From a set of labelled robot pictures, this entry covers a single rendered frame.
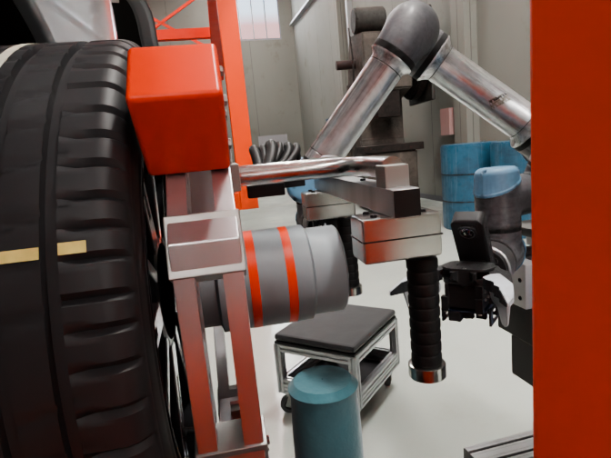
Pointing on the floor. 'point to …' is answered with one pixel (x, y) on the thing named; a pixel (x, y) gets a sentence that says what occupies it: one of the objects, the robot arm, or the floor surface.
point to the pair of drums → (461, 184)
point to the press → (396, 147)
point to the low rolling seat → (341, 348)
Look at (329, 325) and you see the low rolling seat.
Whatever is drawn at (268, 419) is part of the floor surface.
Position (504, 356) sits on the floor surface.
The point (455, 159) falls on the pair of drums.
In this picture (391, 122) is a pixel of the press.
